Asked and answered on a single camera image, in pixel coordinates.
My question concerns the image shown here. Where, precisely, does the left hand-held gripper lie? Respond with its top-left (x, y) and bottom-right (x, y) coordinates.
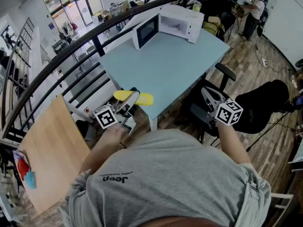
top-left (93, 87), bottom-right (141, 136)

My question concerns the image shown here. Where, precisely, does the black metal railing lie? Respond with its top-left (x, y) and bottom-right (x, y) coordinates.
top-left (0, 0), bottom-right (228, 148)

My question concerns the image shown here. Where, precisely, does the person's left forearm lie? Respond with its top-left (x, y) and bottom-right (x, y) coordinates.
top-left (79, 124), bottom-right (130, 175)

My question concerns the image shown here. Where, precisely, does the black armrest office chair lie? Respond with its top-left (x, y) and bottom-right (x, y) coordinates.
top-left (175, 62), bottom-right (291, 146)

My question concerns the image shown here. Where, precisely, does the white wooden frame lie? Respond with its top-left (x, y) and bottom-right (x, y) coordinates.
top-left (269, 192), bottom-right (295, 227)

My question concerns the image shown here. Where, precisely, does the yellow green backpack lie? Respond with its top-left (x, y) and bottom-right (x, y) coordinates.
top-left (202, 16), bottom-right (225, 41)

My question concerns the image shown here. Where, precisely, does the light wooden board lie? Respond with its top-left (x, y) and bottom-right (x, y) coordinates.
top-left (18, 93), bottom-right (92, 216)

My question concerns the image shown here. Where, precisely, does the black high-back office chair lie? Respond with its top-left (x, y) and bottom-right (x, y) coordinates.
top-left (202, 0), bottom-right (237, 41)

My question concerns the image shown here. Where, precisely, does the white microwave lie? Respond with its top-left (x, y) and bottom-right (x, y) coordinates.
top-left (132, 4), bottom-right (205, 51)

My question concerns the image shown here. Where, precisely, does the grey t-shirt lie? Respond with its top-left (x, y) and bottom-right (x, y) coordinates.
top-left (59, 129), bottom-right (272, 227)

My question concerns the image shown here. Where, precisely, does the colourful plastic bag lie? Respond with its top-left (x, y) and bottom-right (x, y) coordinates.
top-left (13, 150), bottom-right (37, 190)

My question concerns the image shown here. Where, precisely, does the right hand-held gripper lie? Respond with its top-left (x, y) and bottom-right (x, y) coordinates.
top-left (201, 87), bottom-right (244, 128)

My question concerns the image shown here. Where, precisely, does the person's right forearm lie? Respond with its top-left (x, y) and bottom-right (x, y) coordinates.
top-left (216, 121), bottom-right (251, 165)

